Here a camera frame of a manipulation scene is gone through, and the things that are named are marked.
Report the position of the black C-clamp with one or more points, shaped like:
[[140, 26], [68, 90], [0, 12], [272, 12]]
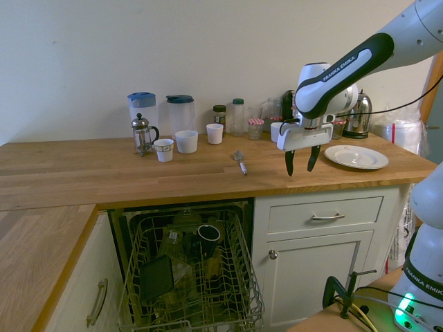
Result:
[[330, 287]]

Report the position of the wide white mug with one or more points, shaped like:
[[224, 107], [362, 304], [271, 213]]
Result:
[[186, 141]]

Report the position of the white cabinet door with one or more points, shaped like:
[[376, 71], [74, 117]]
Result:
[[311, 276]]

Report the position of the black plastic container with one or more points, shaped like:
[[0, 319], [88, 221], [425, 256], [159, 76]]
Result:
[[155, 276]]

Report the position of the glass French press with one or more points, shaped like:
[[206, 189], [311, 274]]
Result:
[[142, 136]]

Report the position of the clear drinking glass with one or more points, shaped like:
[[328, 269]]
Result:
[[255, 112]]

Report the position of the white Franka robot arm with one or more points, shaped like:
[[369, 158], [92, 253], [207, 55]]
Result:
[[346, 69]]

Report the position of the silver cabinet knob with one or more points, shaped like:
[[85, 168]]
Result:
[[273, 254]]

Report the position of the small patterned white cup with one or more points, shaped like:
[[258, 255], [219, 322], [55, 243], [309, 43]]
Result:
[[163, 150]]

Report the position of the clear glass jar with label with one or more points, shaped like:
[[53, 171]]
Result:
[[171, 242]]

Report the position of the white plate gold rim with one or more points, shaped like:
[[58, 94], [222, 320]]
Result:
[[356, 157]]

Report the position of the silver spoon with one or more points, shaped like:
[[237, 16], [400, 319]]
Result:
[[237, 155]]

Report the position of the plain white cup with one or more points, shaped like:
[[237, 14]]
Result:
[[275, 133]]

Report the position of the clear jar green lid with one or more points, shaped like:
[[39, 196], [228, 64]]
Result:
[[237, 117]]

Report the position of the white ribbed cup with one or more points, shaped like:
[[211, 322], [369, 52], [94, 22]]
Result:
[[214, 134]]

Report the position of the white cabinet drawer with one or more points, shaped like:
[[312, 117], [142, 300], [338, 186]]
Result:
[[294, 214]]

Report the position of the clear pitcher light blue lid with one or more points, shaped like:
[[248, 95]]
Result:
[[142, 103]]

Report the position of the black mug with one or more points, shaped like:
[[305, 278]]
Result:
[[208, 242]]

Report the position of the dark coffee jar black lid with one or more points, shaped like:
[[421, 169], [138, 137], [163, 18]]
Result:
[[219, 115]]

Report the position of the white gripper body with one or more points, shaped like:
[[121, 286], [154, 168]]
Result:
[[304, 136]]

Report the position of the built-in dishwasher body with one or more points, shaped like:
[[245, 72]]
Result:
[[114, 235]]

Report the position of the black vase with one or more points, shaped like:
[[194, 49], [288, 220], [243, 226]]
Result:
[[287, 103]]

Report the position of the small jar red checked lid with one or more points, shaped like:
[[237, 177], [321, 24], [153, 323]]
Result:
[[255, 129]]

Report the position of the white corner cabinet front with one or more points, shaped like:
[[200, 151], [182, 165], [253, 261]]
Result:
[[79, 269]]

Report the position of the steel electric kettle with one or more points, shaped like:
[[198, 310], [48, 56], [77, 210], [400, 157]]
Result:
[[361, 115]]

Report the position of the glass jar red checked lid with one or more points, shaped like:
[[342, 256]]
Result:
[[338, 129]]

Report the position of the clear pitcher dark teal lid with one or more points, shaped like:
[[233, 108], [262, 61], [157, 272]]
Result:
[[180, 114]]

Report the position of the clear plastic bag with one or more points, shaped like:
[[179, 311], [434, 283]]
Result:
[[405, 135]]

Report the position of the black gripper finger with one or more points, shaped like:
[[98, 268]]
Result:
[[313, 158], [290, 162]]

